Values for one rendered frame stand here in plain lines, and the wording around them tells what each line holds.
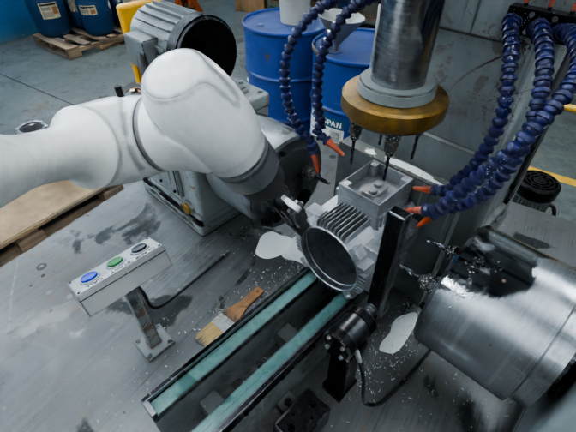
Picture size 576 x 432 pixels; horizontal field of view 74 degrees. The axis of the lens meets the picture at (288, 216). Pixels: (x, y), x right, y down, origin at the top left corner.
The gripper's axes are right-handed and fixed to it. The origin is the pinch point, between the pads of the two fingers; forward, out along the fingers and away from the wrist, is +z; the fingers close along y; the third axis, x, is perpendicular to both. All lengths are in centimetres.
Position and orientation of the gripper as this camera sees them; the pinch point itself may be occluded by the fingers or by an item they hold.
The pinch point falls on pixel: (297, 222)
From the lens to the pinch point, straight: 75.3
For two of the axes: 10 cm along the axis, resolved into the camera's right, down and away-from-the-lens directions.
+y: -7.1, -4.7, 5.2
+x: -6.1, 7.9, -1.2
